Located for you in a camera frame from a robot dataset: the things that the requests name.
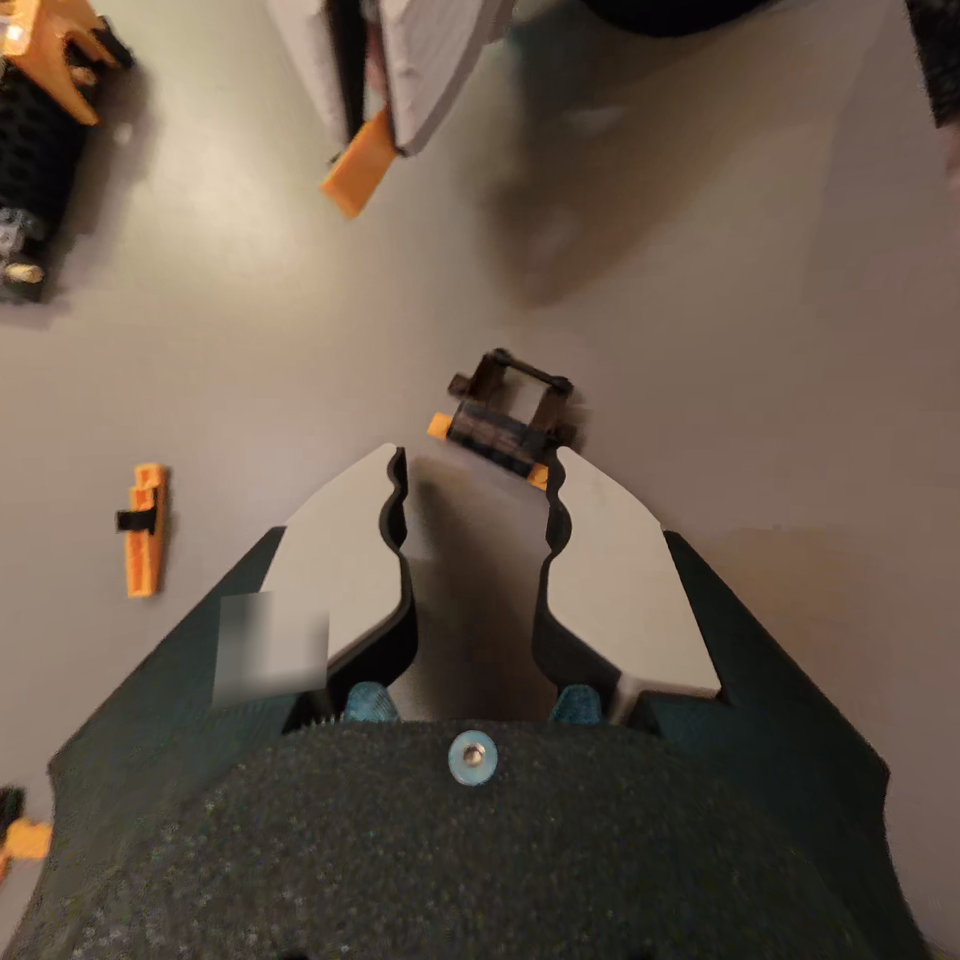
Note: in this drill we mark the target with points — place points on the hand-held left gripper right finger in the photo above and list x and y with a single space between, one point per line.
630 592

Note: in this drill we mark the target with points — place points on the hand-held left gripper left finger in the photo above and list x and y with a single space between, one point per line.
345 547

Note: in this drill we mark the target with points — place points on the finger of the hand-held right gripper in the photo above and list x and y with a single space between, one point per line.
435 60
315 52

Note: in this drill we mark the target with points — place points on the orange lego wedge black clip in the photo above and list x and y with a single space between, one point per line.
144 547
360 172

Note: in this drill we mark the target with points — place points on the black lego frame assembly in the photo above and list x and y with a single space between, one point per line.
495 439

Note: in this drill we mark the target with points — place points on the black orange lego car chassis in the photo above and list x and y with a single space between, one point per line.
45 150

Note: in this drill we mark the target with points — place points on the pile of small lego pieces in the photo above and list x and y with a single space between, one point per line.
26 836

